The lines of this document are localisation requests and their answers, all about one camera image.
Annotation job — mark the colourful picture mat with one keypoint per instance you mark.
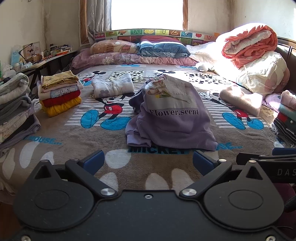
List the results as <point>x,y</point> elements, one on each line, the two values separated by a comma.
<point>161,33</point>

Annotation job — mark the cartoon mouse blanket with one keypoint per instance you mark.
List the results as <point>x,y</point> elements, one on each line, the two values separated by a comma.
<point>69,136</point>

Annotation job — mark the grey curtain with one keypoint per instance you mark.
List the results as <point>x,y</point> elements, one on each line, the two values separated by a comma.
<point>98,18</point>

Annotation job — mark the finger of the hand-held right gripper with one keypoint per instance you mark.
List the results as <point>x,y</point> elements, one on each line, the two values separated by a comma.
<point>268,158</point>
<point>284,151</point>

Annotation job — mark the white plush toy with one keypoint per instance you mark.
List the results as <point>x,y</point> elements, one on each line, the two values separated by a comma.
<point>203,67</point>

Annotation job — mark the red knit sweater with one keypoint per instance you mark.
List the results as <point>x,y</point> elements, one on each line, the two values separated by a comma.
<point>61,99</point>

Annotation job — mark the dark desk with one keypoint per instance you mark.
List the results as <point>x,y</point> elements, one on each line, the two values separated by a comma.
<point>52,60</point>

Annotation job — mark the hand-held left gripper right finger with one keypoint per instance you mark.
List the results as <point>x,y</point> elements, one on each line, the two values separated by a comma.
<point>203,163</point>

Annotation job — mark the colourful folded clothes stack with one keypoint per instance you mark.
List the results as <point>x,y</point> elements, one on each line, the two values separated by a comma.
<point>44,92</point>

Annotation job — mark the pink floral long pillow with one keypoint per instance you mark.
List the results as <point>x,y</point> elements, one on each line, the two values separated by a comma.
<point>120,59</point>

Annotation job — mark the pile of folded grey clothes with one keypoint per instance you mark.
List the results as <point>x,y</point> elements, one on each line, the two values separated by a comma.
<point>16,111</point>

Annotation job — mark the pink fluffy folded garment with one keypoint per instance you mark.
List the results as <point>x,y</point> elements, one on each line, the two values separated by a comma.
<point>241,99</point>

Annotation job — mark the cream quilt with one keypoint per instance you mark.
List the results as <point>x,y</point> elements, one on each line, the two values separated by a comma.
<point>263,74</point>

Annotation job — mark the lilac sweatshirt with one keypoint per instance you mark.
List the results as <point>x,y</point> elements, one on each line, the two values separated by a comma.
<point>175,127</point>

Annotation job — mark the stack of colourful clothes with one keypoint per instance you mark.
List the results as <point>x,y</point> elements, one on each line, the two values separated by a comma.
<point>285,115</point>

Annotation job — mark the dark wooden bed frame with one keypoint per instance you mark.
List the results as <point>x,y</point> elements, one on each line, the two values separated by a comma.
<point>288,51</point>

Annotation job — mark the yellow knit sweater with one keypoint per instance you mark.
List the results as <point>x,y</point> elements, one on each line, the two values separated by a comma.
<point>60,108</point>

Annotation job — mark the blue striped pillow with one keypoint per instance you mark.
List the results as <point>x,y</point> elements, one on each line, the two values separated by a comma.
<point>164,48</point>

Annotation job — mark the mustard yellow folded garment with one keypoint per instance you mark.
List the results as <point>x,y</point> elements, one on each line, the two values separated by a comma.
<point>59,79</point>

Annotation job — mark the floral beige pillow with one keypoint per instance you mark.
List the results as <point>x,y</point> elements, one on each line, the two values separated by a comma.
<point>111,47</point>

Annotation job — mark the grey sequin garment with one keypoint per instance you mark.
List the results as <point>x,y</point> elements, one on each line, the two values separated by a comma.
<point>66,90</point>

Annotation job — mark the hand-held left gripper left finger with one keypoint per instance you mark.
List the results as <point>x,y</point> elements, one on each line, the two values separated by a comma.
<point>93,162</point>

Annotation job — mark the white floral folded garment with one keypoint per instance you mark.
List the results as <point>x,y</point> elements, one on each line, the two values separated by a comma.
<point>111,87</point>

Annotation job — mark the window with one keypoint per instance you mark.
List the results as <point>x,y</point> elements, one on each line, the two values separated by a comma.
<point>148,14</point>

